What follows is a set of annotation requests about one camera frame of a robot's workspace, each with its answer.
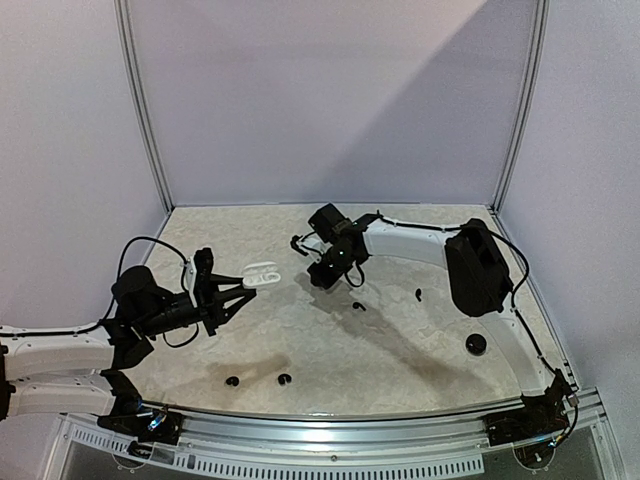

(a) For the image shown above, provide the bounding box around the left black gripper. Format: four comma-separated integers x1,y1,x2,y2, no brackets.
138,274,255,337

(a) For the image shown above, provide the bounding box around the white earbud charging case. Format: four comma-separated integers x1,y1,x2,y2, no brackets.
241,261,281,288

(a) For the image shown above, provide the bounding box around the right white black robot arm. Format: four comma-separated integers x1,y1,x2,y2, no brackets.
290,204,577,436

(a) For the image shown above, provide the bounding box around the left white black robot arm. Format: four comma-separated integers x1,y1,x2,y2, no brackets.
1,266,257,434

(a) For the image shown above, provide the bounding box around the black round charging case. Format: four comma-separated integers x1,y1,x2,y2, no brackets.
465,333,488,356

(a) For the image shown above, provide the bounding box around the black ear-hook earbud right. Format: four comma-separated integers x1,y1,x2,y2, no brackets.
278,373,292,386

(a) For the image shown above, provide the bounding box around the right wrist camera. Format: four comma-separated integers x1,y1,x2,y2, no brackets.
289,233,326,259

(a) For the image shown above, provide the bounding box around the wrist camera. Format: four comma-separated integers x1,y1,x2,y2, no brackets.
289,233,326,259
181,247,214,306

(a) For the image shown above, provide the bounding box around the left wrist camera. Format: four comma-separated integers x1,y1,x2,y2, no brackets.
181,247,214,306

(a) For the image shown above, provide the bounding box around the aluminium front rail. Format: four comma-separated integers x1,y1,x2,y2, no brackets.
59,387,609,476

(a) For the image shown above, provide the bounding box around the left aluminium corner post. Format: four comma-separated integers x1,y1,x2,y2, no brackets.
114,0,175,216

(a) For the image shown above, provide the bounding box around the aluminium corner post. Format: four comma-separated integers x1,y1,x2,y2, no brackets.
489,0,550,216
114,0,175,216

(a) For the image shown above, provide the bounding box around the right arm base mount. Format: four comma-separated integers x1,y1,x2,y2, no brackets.
482,369,579,446

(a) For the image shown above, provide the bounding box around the right aluminium corner post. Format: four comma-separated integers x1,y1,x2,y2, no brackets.
489,0,550,216

